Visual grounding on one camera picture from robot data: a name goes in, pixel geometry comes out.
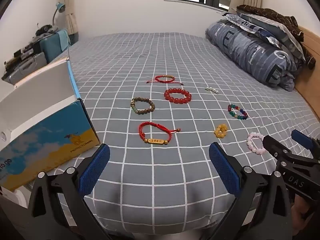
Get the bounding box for multicolour glass bead bracelet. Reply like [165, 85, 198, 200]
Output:
[227, 104, 249, 120]

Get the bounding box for brown patterned blanket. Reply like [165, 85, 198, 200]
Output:
[236, 4, 316, 70]

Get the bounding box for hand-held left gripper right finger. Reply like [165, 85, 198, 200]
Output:
[208, 142, 294, 240]

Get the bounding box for teal desk lamp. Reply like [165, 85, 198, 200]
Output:
[51, 2, 66, 28]

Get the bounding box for person's right hand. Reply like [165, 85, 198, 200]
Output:
[291, 194, 317, 221]

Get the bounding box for yellow bead bracelet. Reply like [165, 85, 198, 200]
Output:
[214, 124, 229, 138]

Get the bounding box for red bead bracelet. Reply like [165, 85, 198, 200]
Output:
[164, 88, 192, 104]

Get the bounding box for grey checked bed sheet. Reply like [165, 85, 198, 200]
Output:
[54, 32, 320, 233]

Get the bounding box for blue-grey printed pillow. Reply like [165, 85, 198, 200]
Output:
[224, 11, 270, 34]

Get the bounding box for red cord bracelet gold plate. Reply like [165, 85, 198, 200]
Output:
[138, 121, 181, 145]

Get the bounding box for grey striped pillow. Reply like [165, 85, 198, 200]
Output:
[236, 9, 305, 60]

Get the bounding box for black headphones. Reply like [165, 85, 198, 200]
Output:
[35, 24, 57, 37]

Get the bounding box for blue and yellow cardboard box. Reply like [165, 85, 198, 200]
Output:
[0, 56, 100, 208]

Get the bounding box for folded blue-grey printed quilt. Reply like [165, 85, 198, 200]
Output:
[205, 19, 307, 92]

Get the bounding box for brown wooden bead bracelet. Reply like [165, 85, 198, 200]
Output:
[130, 97, 155, 115]

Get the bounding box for red cord bracelet gold tube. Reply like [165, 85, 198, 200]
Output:
[147, 75, 183, 85]

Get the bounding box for grey suitcase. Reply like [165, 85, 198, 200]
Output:
[2, 52, 48, 85]

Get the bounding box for teal suitcase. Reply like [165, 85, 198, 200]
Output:
[39, 29, 72, 63]

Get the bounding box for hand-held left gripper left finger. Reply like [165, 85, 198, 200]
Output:
[25, 143, 112, 240]

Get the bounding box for wooden headboard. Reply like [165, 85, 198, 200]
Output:
[293, 25, 320, 120]

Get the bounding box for pink bead bracelet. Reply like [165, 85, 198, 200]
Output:
[247, 132, 266, 155]

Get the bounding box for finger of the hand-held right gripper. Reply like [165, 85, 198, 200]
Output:
[291, 129, 320, 155]
[262, 135, 292, 162]

